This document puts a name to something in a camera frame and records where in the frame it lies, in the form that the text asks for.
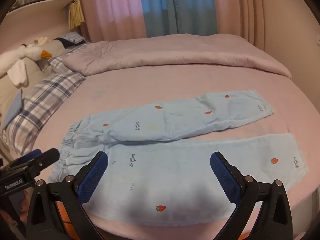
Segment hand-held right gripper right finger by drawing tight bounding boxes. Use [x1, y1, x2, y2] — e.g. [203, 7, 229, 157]
[210, 151, 293, 240]

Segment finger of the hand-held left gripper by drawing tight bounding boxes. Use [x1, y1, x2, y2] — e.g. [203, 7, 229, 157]
[9, 149, 42, 168]
[25, 148, 60, 174]

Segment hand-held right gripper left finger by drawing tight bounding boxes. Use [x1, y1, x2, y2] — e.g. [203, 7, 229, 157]
[26, 151, 108, 240]

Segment light blue strawberry pants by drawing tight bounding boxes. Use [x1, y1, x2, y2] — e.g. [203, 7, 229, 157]
[47, 89, 308, 227]

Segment blue folded cloth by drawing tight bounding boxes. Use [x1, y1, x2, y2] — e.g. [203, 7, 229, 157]
[2, 89, 25, 130]

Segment large plaid pillow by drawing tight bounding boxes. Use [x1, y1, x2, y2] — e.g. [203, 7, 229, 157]
[2, 71, 87, 155]

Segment pink bed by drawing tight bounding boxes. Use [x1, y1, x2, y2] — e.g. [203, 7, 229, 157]
[2, 66, 320, 240]

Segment small plaid pillow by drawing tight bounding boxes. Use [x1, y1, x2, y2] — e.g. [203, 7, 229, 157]
[47, 42, 91, 68]

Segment white goose plush toy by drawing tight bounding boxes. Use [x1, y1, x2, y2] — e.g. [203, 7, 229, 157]
[0, 37, 52, 88]

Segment dark cloth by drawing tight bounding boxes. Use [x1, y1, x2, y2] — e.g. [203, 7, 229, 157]
[54, 37, 78, 48]

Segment striped pillow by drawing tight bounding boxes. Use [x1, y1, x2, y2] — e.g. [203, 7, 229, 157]
[60, 32, 86, 44]

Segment pink folded quilt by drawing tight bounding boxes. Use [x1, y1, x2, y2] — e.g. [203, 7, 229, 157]
[64, 33, 293, 81]

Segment pink sheer curtain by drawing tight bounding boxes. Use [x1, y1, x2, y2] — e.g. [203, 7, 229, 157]
[77, 0, 148, 43]

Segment beige curtain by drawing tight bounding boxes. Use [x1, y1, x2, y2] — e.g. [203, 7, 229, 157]
[210, 0, 267, 52]

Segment blue curtain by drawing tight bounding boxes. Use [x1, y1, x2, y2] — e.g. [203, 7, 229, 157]
[137, 0, 217, 37]

